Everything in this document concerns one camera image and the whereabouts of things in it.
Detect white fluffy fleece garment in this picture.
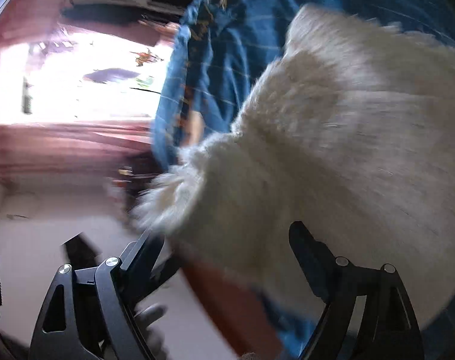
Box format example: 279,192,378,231
133,6,455,326

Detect red window curtain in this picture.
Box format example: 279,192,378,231
0,120,161,182

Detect blue striped bed sheet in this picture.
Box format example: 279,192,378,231
154,0,455,359

